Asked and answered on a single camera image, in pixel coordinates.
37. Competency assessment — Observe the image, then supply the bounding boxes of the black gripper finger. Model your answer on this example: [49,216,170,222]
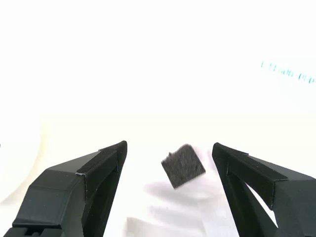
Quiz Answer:
[212,142,316,237]
[3,140,128,237]

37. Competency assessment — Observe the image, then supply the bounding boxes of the black foam cube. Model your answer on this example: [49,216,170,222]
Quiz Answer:
[160,144,206,190]

